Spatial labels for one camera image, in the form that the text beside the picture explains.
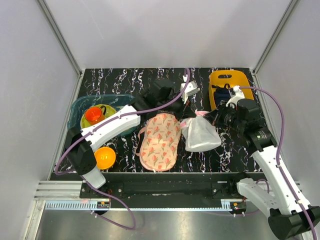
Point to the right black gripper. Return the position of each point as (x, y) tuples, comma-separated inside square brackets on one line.
[(215, 116)]

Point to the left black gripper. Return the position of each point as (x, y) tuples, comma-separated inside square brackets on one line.
[(185, 111)]

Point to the white mesh laundry bag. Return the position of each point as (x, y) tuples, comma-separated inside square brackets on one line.
[(200, 135)]

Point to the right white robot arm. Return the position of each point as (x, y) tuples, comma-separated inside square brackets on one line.
[(288, 212)]

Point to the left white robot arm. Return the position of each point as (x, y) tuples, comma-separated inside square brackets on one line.
[(81, 144)]

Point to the navy blue bra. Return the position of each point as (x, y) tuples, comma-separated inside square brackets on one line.
[(221, 93)]

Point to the teal transparent plastic bin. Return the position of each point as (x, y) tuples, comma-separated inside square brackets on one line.
[(78, 108)]

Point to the yellow plastic basket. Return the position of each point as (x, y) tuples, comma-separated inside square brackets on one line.
[(231, 77)]

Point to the green dotted plate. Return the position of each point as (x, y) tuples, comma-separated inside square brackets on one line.
[(106, 109)]

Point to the orange plastic cup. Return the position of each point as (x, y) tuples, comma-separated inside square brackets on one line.
[(93, 115)]

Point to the orange plastic bowl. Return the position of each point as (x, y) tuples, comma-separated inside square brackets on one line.
[(105, 158)]

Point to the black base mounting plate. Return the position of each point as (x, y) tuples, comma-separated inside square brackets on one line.
[(173, 190)]

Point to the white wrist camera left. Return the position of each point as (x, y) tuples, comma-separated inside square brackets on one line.
[(190, 90)]

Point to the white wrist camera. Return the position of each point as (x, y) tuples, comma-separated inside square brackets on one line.
[(190, 90), (237, 96)]

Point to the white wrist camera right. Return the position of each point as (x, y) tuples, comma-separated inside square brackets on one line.
[(237, 96)]

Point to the aluminium frame rail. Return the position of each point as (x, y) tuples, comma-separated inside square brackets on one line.
[(59, 36)]

